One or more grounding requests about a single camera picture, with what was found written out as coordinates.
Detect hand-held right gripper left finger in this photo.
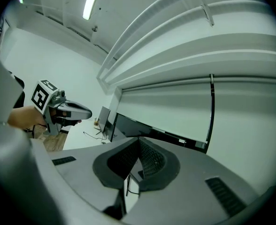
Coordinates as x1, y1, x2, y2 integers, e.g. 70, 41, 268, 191
49, 136, 139, 215

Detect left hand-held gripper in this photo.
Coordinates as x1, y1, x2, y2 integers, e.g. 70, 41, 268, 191
31, 79, 93, 136

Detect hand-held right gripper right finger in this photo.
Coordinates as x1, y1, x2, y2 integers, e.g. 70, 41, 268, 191
121, 136, 259, 221

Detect thin computer monitor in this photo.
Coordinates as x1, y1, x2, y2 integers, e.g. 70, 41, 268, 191
93, 106, 117, 141

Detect white desk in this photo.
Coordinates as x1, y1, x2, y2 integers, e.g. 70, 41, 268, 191
62, 119, 130, 151

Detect wide white roller blind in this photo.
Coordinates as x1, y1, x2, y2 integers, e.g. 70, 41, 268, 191
116, 77, 214, 145

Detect long ceiling light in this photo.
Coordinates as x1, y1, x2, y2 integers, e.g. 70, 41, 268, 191
82, 0, 104, 21

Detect black desk cable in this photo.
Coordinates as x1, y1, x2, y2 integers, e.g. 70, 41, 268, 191
83, 131, 107, 141

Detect black wrist strap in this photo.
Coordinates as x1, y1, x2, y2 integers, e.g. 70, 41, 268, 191
23, 123, 47, 138

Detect white ceiling bracket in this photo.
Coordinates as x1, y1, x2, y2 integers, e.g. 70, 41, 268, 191
189, 0, 215, 27

